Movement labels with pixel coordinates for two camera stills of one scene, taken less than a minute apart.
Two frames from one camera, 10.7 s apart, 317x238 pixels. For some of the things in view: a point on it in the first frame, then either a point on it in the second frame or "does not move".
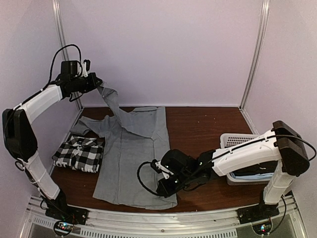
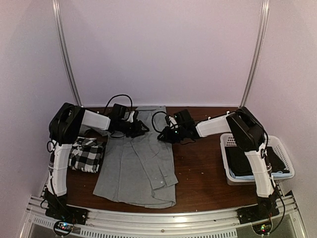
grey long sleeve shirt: (135, 141) does not move
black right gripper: (167, 190) to (168, 137)
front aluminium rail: (196, 224) does not move
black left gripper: (93, 85) to (137, 129)
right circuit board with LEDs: (262, 228) does not move
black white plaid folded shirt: (79, 153) does not move
